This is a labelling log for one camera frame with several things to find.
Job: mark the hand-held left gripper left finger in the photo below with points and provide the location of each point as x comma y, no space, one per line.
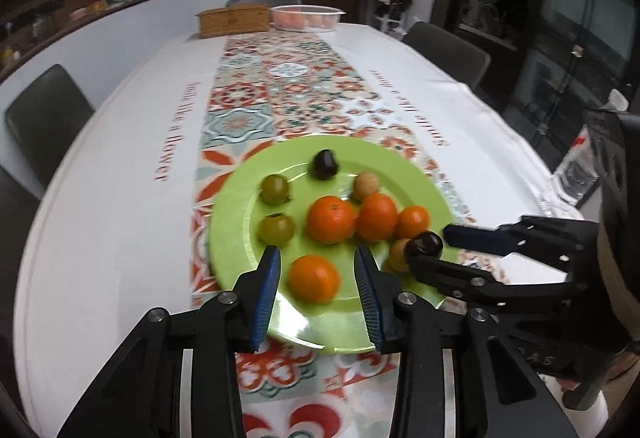
265,298

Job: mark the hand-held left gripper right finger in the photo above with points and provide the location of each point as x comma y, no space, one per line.
367,298

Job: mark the clear plastic water bottle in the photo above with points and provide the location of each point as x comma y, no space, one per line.
580,168

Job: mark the green tomato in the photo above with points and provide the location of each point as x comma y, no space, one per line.
275,189
275,229

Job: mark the dark purple plum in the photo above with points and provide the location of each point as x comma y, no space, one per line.
425,244
324,164

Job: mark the dark clothes on rack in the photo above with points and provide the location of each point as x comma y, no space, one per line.
387,0

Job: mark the small orange tangerine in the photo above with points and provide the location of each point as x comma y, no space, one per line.
377,217
413,221

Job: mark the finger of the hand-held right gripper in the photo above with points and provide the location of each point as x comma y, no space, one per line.
440,270
475,238

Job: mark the dark grey chair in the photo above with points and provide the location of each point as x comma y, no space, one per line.
262,1
15,238
445,50
47,118

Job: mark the medium orange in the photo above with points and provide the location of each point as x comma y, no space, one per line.
314,278

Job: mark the large deep orange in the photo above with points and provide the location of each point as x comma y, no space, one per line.
331,220

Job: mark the green plate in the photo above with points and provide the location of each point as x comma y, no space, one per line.
240,218

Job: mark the brown wicker box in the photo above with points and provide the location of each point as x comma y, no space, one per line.
232,20

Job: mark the white floral patterned tablecloth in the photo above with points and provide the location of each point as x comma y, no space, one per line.
125,243

